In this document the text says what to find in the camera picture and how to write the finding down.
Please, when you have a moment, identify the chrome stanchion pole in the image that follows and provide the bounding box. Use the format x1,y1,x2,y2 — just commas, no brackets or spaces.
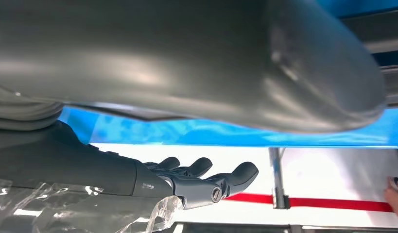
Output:
268,148,290,210

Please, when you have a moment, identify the white car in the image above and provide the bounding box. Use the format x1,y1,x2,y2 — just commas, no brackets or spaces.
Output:
89,143,398,233

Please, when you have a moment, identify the blue metal shelf rack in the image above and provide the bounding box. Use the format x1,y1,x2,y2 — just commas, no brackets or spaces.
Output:
58,0,398,149

